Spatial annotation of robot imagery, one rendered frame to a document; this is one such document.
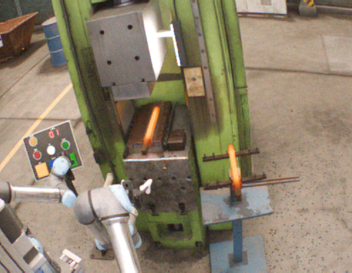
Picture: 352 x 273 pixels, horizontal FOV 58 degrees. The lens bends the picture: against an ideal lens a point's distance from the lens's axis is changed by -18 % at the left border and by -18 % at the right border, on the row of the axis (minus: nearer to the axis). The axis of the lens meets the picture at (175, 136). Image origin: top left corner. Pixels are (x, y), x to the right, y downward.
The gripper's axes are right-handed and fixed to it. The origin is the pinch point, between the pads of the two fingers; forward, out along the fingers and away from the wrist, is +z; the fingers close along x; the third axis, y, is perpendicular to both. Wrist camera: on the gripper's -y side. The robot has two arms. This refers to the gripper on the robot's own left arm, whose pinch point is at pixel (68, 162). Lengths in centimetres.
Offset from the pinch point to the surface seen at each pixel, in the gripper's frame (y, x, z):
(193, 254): -97, -55, 44
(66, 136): 13.7, -2.1, 10.4
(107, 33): 57, -40, -24
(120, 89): 28.1, -40.0, -7.4
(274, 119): -36, -192, 150
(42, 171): -0.8, 20.1, 9.6
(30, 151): 13.3, 23.9, 10.4
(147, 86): 25, -53, -13
